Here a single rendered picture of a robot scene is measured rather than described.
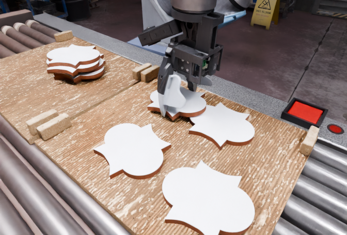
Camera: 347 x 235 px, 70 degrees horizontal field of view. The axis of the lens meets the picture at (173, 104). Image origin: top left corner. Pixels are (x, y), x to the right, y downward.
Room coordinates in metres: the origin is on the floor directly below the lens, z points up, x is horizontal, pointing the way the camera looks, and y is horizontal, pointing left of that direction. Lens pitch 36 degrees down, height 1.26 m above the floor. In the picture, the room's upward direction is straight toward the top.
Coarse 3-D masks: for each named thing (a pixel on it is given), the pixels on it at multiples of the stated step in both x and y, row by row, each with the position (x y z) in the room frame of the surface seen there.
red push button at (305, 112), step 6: (294, 108) 0.44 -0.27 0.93; (300, 108) 0.44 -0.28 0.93; (306, 108) 0.44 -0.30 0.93; (312, 108) 0.44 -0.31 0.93; (294, 114) 0.42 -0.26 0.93; (300, 114) 0.42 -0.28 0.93; (306, 114) 0.42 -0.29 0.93; (312, 114) 0.42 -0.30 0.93; (318, 114) 0.42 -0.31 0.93; (312, 120) 0.40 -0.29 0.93
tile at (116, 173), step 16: (112, 128) 0.36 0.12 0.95; (128, 128) 0.36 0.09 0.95; (144, 128) 0.36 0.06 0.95; (112, 144) 0.31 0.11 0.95; (128, 144) 0.31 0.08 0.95; (144, 144) 0.31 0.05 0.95; (160, 144) 0.31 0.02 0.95; (112, 160) 0.28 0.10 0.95; (128, 160) 0.28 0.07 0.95; (144, 160) 0.28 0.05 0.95; (160, 160) 0.28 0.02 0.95; (112, 176) 0.25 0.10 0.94; (128, 176) 0.25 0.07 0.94; (144, 176) 0.25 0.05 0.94
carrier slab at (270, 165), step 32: (128, 96) 0.48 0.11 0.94; (96, 128) 0.37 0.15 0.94; (160, 128) 0.37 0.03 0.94; (256, 128) 0.37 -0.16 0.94; (288, 128) 0.37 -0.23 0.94; (64, 160) 0.29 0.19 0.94; (96, 160) 0.29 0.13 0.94; (192, 160) 0.29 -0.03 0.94; (224, 160) 0.29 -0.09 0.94; (256, 160) 0.29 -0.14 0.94; (288, 160) 0.29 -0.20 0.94; (96, 192) 0.22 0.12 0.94; (128, 192) 0.22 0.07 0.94; (160, 192) 0.22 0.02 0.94; (256, 192) 0.22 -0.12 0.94; (288, 192) 0.22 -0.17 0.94; (128, 224) 0.17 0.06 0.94; (160, 224) 0.17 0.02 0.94; (256, 224) 0.17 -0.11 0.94
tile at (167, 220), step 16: (176, 176) 0.24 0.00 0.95; (192, 176) 0.24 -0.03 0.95; (208, 176) 0.24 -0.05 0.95; (224, 176) 0.24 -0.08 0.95; (240, 176) 0.24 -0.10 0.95; (176, 192) 0.22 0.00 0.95; (192, 192) 0.22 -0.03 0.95; (208, 192) 0.22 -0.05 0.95; (224, 192) 0.22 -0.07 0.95; (240, 192) 0.22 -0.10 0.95; (176, 208) 0.19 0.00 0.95; (192, 208) 0.19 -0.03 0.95; (208, 208) 0.19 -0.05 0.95; (224, 208) 0.19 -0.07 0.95; (240, 208) 0.19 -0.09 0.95; (192, 224) 0.17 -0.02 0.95; (208, 224) 0.17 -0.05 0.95; (224, 224) 0.17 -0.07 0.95; (240, 224) 0.17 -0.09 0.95
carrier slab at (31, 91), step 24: (48, 48) 0.76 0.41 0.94; (96, 48) 0.76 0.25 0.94; (0, 72) 0.60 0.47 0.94; (24, 72) 0.60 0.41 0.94; (120, 72) 0.60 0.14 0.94; (0, 96) 0.48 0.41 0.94; (24, 96) 0.48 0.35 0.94; (48, 96) 0.48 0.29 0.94; (72, 96) 0.48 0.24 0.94; (96, 96) 0.48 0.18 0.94; (24, 120) 0.39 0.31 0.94
